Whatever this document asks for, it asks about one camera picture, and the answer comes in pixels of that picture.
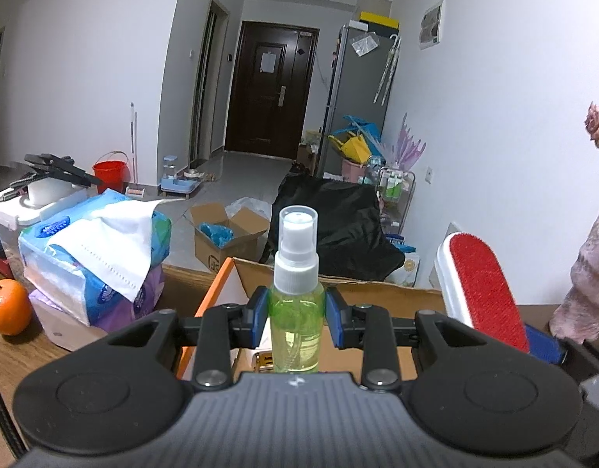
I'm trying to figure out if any grey refrigerator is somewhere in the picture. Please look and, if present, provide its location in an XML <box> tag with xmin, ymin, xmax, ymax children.
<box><xmin>315</xmin><ymin>23</ymin><xmax>397</xmax><ymax>176</ymax></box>

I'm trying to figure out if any cardboard box on floor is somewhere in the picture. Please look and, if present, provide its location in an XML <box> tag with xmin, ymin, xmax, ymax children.
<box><xmin>189</xmin><ymin>203</ymin><xmax>270</xmax><ymax>274</ymax></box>

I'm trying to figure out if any green spray bottle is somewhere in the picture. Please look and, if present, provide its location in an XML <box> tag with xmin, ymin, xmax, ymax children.
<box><xmin>268</xmin><ymin>205</ymin><xmax>325</xmax><ymax>374</ymax></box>

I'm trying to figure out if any blue tissue pack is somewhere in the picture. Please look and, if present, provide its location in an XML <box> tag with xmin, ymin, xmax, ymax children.
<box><xmin>18</xmin><ymin>189</ymin><xmax>172</xmax><ymax>325</ymax></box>

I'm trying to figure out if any wire rack with bottles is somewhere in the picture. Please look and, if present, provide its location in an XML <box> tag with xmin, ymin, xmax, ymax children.
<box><xmin>365</xmin><ymin>166</ymin><xmax>416</xmax><ymax>236</ymax></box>

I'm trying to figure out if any white board on floor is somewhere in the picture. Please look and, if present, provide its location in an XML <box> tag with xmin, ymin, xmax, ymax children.
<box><xmin>428</xmin><ymin>221</ymin><xmax>462</xmax><ymax>291</ymax></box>

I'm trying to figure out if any red bucket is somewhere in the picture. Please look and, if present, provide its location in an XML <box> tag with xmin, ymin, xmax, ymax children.
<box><xmin>92</xmin><ymin>151</ymin><xmax>129</xmax><ymax>193</ymax></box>

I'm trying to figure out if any orange fruit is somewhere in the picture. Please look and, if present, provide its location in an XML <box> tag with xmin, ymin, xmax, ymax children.
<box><xmin>0</xmin><ymin>279</ymin><xmax>33</xmax><ymax>336</ymax></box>

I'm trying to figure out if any yellow black box on fridge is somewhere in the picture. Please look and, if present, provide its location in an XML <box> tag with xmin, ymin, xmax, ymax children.
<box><xmin>359</xmin><ymin>11</ymin><xmax>400</xmax><ymax>30</ymax></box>

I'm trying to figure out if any red white lint brush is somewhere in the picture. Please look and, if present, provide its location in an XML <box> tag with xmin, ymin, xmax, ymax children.
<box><xmin>441</xmin><ymin>232</ymin><xmax>529</xmax><ymax>353</ymax></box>

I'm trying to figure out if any white cube container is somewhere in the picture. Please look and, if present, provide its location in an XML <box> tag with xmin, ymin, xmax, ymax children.
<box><xmin>252</xmin><ymin>351</ymin><xmax>274</xmax><ymax>373</ymax></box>

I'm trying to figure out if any purple feather decoration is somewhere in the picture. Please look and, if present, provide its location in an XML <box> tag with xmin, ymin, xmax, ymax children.
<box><xmin>393</xmin><ymin>113</ymin><xmax>426</xmax><ymax>171</ymax></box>

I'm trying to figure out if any yellow bag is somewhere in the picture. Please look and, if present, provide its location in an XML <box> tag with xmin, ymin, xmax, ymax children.
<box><xmin>328</xmin><ymin>132</ymin><xmax>371</xmax><ymax>165</ymax></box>

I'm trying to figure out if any black bag on chair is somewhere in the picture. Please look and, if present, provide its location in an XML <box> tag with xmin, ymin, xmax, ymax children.
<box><xmin>259</xmin><ymin>163</ymin><xmax>405</xmax><ymax>281</ymax></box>

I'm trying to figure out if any purple tissue pack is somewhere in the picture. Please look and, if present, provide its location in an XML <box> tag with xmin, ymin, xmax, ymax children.
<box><xmin>29</xmin><ymin>265</ymin><xmax>165</xmax><ymax>352</ymax></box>

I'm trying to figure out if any red cardboard box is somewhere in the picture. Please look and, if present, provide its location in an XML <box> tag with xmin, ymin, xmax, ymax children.
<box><xmin>195</xmin><ymin>258</ymin><xmax>445</xmax><ymax>379</ymax></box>

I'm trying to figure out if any dark entrance door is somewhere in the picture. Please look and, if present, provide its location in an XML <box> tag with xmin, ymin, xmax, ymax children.
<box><xmin>224</xmin><ymin>21</ymin><xmax>318</xmax><ymax>160</ymax></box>

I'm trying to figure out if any black gripper on container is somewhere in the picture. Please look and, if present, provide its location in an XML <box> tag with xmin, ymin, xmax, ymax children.
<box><xmin>0</xmin><ymin>153</ymin><xmax>103</xmax><ymax>202</ymax></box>

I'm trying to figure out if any clear food storage container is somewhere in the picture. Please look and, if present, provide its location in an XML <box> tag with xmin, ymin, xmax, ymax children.
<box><xmin>0</xmin><ymin>184</ymin><xmax>88</xmax><ymax>281</ymax></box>

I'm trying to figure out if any pink textured vase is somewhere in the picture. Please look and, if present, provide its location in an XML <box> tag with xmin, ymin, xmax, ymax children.
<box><xmin>549</xmin><ymin>214</ymin><xmax>599</xmax><ymax>343</ymax></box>

